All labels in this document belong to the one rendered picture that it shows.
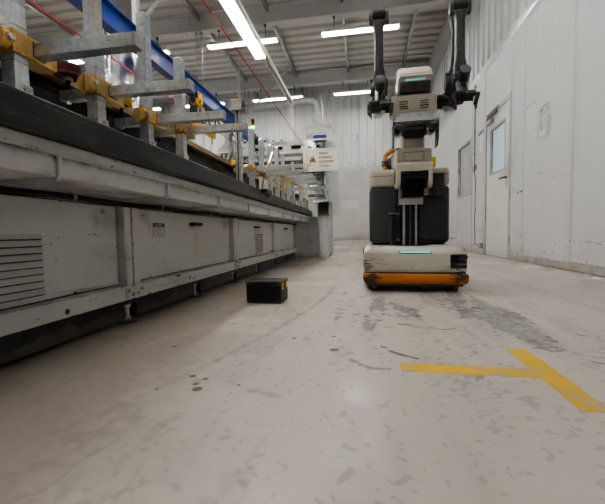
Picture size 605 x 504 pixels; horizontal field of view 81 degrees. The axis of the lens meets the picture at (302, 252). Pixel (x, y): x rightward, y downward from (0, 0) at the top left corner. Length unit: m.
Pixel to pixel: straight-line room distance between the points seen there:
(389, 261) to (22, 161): 1.83
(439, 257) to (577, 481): 1.70
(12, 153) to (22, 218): 0.34
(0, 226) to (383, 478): 1.16
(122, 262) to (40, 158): 0.67
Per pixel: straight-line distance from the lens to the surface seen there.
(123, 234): 1.66
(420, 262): 2.28
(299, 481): 0.64
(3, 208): 1.33
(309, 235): 5.43
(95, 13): 1.38
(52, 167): 1.14
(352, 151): 11.89
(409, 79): 2.45
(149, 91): 1.24
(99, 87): 1.28
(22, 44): 1.12
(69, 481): 0.74
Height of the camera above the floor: 0.37
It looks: 3 degrees down
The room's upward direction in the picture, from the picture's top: 1 degrees counter-clockwise
